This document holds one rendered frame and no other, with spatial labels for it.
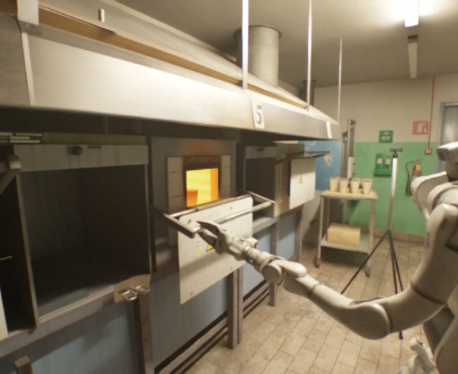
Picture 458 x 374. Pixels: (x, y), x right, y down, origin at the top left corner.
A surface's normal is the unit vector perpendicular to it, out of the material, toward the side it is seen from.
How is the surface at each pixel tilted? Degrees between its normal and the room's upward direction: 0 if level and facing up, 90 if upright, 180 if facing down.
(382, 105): 90
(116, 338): 90
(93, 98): 80
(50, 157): 90
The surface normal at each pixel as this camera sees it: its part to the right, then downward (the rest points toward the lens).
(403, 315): -0.77, 0.07
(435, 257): -0.84, 0.22
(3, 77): 0.80, -0.10
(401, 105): -0.58, 0.11
